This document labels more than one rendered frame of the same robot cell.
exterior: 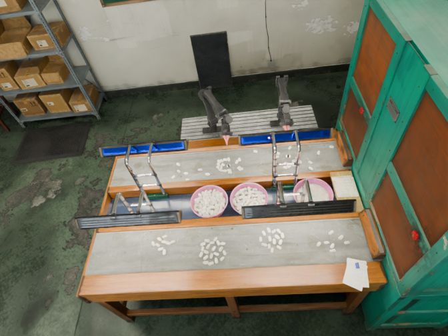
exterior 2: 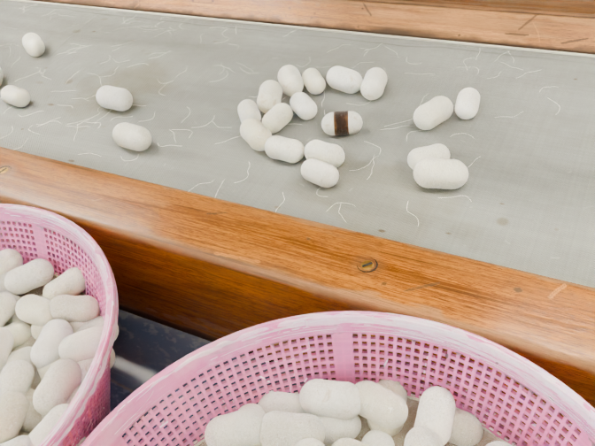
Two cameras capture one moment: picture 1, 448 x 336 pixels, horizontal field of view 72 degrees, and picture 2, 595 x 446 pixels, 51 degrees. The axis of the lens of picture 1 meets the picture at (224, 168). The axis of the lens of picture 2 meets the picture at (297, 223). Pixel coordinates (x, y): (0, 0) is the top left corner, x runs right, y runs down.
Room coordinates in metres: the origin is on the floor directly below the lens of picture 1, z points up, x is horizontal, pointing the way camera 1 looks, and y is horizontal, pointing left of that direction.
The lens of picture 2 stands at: (1.09, -0.18, 1.02)
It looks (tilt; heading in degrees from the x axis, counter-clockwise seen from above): 41 degrees down; 25
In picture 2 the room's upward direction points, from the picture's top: 9 degrees counter-clockwise
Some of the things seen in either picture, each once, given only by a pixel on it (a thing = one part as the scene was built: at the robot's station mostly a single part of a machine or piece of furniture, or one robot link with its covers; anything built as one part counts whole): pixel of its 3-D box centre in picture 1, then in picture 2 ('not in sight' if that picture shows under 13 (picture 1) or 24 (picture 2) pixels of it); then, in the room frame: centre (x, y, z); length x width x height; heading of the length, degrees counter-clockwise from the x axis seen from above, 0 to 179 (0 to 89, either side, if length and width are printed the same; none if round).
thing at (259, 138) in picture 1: (284, 135); not in sight; (1.40, -0.44, 1.08); 0.62 x 0.08 x 0.07; 82
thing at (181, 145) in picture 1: (143, 146); not in sight; (1.54, 0.52, 1.08); 0.62 x 0.08 x 0.07; 82
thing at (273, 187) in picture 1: (284, 161); not in sight; (1.32, -0.42, 0.90); 0.20 x 0.19 x 0.45; 82
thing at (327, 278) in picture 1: (227, 283); not in sight; (0.64, 0.11, 0.67); 1.81 x 0.12 x 0.19; 82
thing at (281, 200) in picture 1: (293, 211); not in sight; (0.93, -0.37, 0.90); 0.20 x 0.19 x 0.45; 82
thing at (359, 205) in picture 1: (346, 191); not in sight; (1.07, -0.78, 0.77); 0.33 x 0.15 x 0.01; 172
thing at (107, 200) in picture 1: (106, 215); not in sight; (1.31, 0.94, 0.66); 1.22 x 0.02 x 0.16; 172
